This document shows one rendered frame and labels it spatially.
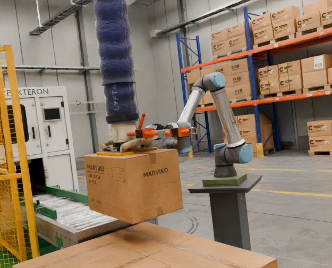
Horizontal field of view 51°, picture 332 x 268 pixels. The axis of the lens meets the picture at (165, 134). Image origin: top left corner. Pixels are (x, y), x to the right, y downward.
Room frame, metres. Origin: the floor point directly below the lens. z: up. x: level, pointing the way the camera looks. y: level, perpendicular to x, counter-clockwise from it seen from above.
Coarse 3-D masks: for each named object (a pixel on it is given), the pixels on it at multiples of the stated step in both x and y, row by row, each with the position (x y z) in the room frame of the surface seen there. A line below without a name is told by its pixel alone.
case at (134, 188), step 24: (96, 168) 2.36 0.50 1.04; (120, 168) 2.10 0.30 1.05; (144, 168) 2.11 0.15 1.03; (168, 168) 2.22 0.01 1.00; (96, 192) 2.39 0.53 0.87; (120, 192) 2.13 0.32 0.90; (144, 192) 2.10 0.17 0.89; (168, 192) 2.21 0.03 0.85; (120, 216) 2.16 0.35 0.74; (144, 216) 2.09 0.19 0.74
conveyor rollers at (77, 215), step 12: (48, 204) 3.83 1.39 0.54; (60, 204) 3.73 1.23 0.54; (72, 204) 3.64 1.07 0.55; (84, 204) 3.61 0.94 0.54; (60, 216) 3.18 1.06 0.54; (72, 216) 3.15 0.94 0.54; (84, 216) 3.05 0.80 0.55; (96, 216) 3.01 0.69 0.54; (108, 216) 2.98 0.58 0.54; (84, 228) 2.67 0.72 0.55
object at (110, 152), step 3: (108, 147) 2.39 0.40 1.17; (117, 147) 2.30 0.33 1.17; (105, 150) 2.44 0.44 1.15; (108, 150) 2.39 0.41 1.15; (111, 150) 2.39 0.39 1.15; (114, 150) 2.37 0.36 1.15; (117, 150) 2.28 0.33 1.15; (126, 150) 2.27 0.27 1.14; (129, 150) 2.25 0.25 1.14; (99, 153) 2.41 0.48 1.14; (102, 153) 2.38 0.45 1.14; (105, 153) 2.34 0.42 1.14; (108, 153) 2.31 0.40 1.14; (111, 153) 2.28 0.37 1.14; (114, 153) 2.25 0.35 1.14; (117, 153) 2.22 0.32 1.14; (120, 153) 2.19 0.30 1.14; (123, 153) 2.20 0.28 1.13; (126, 153) 2.21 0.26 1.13; (129, 153) 2.22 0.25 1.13; (132, 153) 2.24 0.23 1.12
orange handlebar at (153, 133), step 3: (129, 132) 2.31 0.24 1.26; (132, 132) 2.27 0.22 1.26; (144, 132) 2.16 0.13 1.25; (147, 132) 2.13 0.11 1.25; (150, 132) 2.11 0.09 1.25; (153, 132) 2.08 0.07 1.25; (156, 132) 2.06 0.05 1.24; (165, 132) 1.99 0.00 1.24; (168, 132) 1.97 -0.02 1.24; (183, 132) 1.88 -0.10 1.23; (186, 132) 1.88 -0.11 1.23; (129, 135) 2.30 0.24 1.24; (132, 135) 2.27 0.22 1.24; (135, 135) 2.24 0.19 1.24; (150, 135) 2.11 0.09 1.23; (153, 135) 2.08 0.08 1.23; (156, 135) 2.10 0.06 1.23
